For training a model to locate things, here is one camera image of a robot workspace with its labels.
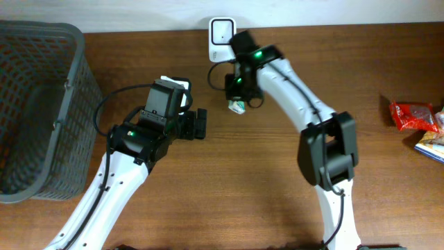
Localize yellow wet wipes pack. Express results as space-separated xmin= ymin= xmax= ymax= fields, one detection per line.
xmin=414 ymin=110 xmax=444 ymax=163

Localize red candy bag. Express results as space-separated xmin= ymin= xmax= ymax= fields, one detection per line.
xmin=389 ymin=101 xmax=439 ymax=133

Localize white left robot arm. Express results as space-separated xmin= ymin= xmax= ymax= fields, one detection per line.
xmin=48 ymin=76 xmax=207 ymax=249

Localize white barcode scanner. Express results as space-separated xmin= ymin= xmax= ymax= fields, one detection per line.
xmin=208 ymin=17 xmax=237 ymax=63

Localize grey plastic basket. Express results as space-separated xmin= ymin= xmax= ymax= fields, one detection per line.
xmin=1 ymin=21 xmax=102 ymax=204

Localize green Kleenex tissue pack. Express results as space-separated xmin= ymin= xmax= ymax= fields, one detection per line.
xmin=228 ymin=100 xmax=246 ymax=115

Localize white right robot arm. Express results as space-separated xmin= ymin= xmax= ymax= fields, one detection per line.
xmin=225 ymin=31 xmax=361 ymax=249

